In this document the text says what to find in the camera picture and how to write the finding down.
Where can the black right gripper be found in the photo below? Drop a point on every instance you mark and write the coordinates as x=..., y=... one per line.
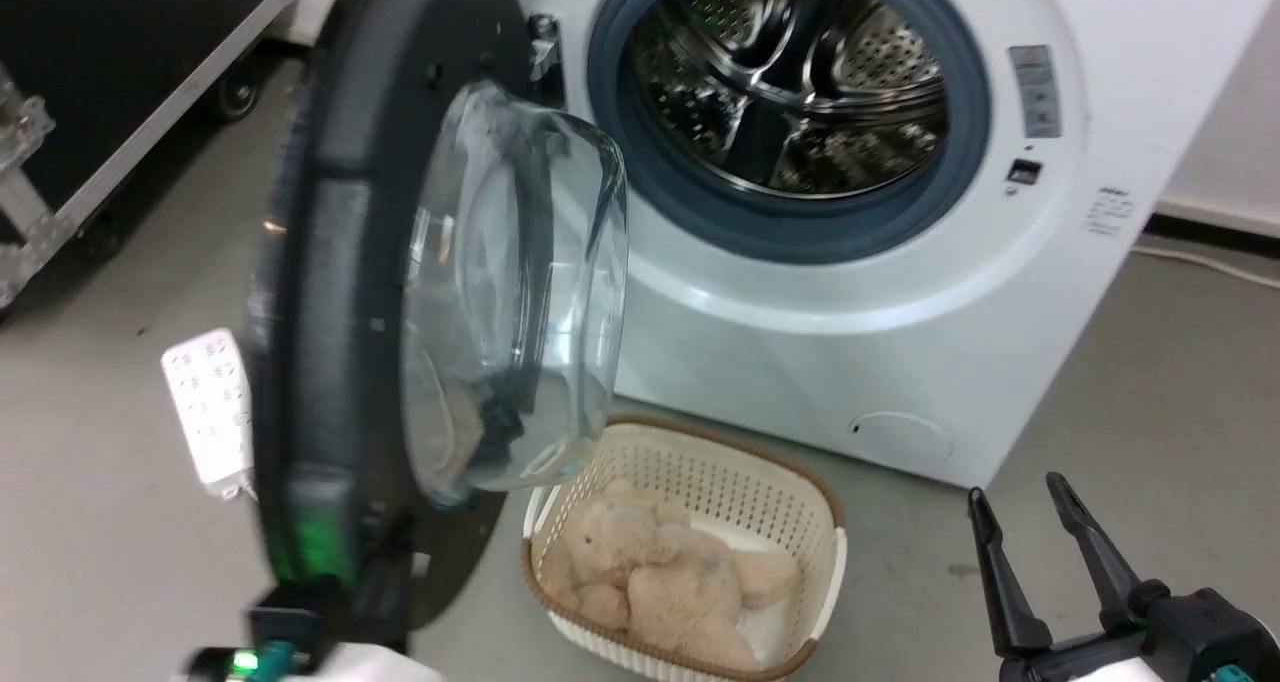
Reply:
x=1190, y=637

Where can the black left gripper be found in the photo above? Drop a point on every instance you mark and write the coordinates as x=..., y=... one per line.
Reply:
x=295, y=622

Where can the black washing machine door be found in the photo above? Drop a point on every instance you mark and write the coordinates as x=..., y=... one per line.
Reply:
x=330, y=262

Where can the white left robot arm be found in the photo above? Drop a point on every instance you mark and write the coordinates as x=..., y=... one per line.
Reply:
x=330, y=670

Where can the white front-load washing machine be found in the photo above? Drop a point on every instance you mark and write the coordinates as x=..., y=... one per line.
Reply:
x=800, y=362

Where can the black door latch socket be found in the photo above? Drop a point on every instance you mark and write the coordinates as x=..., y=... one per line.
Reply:
x=1024, y=172

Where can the metal door hinge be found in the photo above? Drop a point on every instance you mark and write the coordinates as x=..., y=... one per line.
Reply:
x=546, y=57

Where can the white power strip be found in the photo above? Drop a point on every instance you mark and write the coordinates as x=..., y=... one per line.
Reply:
x=205, y=402

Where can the beige teddy bear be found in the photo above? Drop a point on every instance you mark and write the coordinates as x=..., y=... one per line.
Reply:
x=660, y=582

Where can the cream laundry basket brown rim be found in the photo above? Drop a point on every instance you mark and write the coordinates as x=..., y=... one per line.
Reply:
x=700, y=462

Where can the black caster wheel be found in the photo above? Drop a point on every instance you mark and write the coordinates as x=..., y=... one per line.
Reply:
x=238, y=92
x=102, y=242

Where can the grey warning sticker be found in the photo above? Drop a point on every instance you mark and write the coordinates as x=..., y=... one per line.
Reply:
x=1035, y=92

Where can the black flight case aluminium edges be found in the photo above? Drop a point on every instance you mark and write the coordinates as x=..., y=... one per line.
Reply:
x=100, y=42

